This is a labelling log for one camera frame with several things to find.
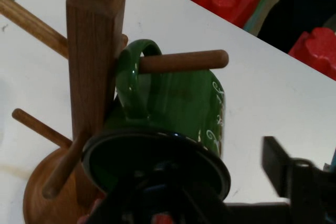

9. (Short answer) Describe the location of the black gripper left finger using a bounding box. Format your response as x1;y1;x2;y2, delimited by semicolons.
88;178;229;224

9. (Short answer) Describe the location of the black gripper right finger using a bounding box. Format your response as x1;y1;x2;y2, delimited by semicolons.
261;135;336;224

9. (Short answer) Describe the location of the green enamel mug white lettering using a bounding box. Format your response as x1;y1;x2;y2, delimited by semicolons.
82;39;232;201

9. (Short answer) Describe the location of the red plastic block right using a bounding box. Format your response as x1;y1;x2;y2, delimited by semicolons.
288;26;336;82

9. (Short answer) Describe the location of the brown wooden mug tree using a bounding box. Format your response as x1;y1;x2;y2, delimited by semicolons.
0;0;229;224

